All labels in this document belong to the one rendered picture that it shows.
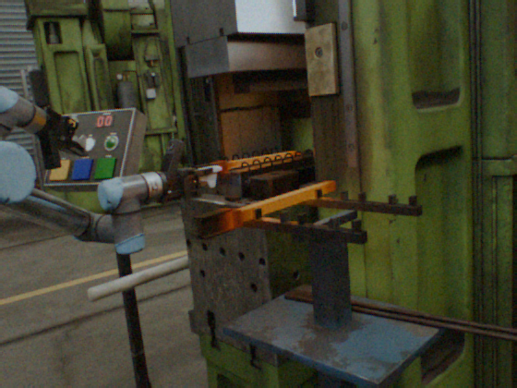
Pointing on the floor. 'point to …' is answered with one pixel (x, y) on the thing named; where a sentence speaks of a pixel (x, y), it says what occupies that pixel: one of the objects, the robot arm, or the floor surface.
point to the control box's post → (132, 323)
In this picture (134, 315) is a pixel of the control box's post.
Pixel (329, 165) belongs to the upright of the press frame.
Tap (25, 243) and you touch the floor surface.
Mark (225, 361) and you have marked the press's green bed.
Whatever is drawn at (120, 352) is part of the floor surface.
